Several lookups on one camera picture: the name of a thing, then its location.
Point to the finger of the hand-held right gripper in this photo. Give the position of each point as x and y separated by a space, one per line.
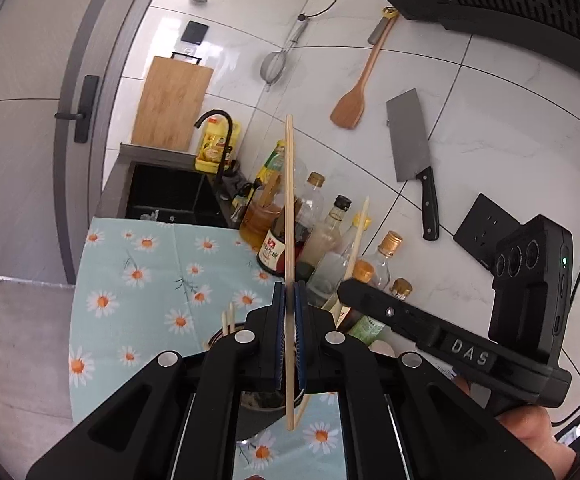
390 312

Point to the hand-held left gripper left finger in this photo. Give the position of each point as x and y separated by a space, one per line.
280 335

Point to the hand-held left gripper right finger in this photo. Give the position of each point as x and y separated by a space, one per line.
300 335

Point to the black steel utensil holder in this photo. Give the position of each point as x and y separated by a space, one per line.
262 401

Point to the person's right hand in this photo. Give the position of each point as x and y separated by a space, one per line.
535 440

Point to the green label small bottle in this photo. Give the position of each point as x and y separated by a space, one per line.
370 330

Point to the orange cap small bottle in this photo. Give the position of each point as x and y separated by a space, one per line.
365 272

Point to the gold cap clear bottle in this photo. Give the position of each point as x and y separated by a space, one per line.
385 255

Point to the yellow cap clear bottle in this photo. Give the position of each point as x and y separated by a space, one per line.
332 270

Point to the soy sauce bottle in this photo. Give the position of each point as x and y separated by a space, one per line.
272 252

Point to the black cap vinegar bottle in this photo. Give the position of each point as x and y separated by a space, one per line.
327 232

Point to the cooking oil bottle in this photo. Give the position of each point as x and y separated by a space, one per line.
262 210

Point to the daisy print tablecloth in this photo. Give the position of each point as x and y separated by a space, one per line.
135 280

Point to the dark cloth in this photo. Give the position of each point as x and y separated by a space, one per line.
232 180

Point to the steel cleaver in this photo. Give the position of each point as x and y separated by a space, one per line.
410 140

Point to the black kitchen sink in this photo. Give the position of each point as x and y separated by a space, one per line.
170 195

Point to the yellow dish soap bottle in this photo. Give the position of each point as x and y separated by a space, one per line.
215 147

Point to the wooden spatula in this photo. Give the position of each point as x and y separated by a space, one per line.
352 105

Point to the black faucet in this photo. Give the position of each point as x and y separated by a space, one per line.
222 120

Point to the wooden cutting board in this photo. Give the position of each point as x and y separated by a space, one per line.
170 105

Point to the steel mesh strainer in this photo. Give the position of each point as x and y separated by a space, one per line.
275 67

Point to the grey door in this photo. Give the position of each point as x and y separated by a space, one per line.
25 160

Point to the black wall socket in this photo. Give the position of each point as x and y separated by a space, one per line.
480 227

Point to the black wall panel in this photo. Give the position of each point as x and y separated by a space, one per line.
195 32

